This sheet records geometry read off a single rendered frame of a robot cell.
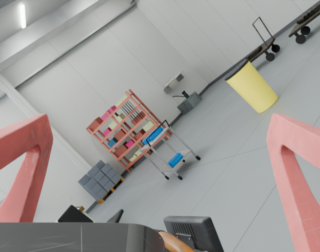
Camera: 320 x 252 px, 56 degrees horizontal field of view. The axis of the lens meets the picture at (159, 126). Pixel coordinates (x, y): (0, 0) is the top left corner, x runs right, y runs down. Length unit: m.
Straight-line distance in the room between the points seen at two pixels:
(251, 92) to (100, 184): 7.04
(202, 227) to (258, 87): 4.05
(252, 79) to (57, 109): 8.56
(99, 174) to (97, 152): 1.38
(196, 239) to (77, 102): 11.39
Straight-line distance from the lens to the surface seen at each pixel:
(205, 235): 0.77
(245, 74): 4.65
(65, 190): 11.37
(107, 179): 10.56
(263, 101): 4.76
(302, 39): 7.12
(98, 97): 12.26
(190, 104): 12.06
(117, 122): 10.61
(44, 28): 10.79
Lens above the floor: 1.23
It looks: 4 degrees down
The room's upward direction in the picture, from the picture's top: 43 degrees counter-clockwise
